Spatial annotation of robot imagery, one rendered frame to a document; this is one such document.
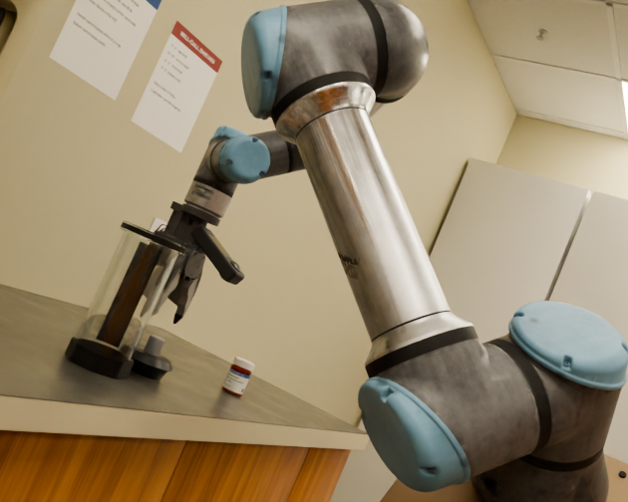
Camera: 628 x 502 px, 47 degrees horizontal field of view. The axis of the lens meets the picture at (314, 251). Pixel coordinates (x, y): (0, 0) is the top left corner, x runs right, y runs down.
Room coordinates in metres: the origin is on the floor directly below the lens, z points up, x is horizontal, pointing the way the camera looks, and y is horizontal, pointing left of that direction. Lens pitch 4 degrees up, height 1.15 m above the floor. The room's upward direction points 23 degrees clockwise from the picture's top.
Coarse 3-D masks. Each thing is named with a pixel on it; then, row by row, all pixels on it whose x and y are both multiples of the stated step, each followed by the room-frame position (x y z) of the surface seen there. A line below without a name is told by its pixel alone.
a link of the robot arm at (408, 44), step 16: (384, 0) 0.79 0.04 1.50; (384, 16) 0.78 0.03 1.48; (400, 16) 0.79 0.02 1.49; (416, 16) 0.82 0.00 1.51; (400, 32) 0.78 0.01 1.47; (416, 32) 0.80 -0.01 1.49; (400, 48) 0.79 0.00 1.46; (416, 48) 0.80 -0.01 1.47; (400, 64) 0.80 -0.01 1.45; (416, 64) 0.81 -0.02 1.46; (400, 80) 0.82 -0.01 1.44; (416, 80) 0.85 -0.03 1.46; (384, 96) 0.89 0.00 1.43; (400, 96) 0.90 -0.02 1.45; (288, 144) 1.17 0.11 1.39
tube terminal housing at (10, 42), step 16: (0, 0) 0.97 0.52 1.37; (16, 0) 0.95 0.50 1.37; (32, 0) 0.97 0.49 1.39; (48, 0) 0.99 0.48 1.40; (16, 16) 0.99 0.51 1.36; (32, 16) 0.98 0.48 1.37; (0, 32) 0.98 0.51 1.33; (16, 32) 0.97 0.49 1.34; (32, 32) 0.99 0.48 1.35; (0, 48) 0.99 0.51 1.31; (16, 48) 0.98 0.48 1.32; (0, 64) 0.97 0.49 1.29; (16, 64) 0.99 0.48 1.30; (0, 80) 0.98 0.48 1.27; (0, 96) 0.99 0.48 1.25
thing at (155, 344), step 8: (152, 336) 1.26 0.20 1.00; (152, 344) 1.26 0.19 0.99; (160, 344) 1.26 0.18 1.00; (136, 352) 1.24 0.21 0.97; (144, 352) 1.25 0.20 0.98; (152, 352) 1.26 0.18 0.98; (136, 360) 1.23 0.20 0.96; (144, 360) 1.23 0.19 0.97; (152, 360) 1.23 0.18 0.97; (160, 360) 1.25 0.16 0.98; (168, 360) 1.28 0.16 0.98; (136, 368) 1.24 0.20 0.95; (144, 368) 1.23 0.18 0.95; (152, 368) 1.24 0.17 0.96; (160, 368) 1.24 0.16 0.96; (168, 368) 1.26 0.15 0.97; (152, 376) 1.25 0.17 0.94; (160, 376) 1.26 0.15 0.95
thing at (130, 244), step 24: (120, 240) 1.14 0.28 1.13; (144, 240) 1.10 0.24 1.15; (168, 240) 1.11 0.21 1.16; (120, 264) 1.11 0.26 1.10; (144, 264) 1.11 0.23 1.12; (168, 264) 1.13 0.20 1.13; (120, 288) 1.10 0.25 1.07; (144, 288) 1.11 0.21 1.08; (96, 312) 1.11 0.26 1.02; (120, 312) 1.10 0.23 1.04; (144, 312) 1.12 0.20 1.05; (96, 336) 1.10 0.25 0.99; (120, 336) 1.11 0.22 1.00
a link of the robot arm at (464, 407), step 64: (256, 64) 0.76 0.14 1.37; (320, 64) 0.74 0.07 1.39; (384, 64) 0.79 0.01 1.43; (320, 128) 0.75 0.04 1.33; (320, 192) 0.75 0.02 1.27; (384, 192) 0.73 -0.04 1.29; (384, 256) 0.71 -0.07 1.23; (384, 320) 0.70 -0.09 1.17; (448, 320) 0.69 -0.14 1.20; (384, 384) 0.67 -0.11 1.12; (448, 384) 0.66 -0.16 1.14; (512, 384) 0.67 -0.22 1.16; (384, 448) 0.71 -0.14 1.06; (448, 448) 0.65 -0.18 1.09; (512, 448) 0.68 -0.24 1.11
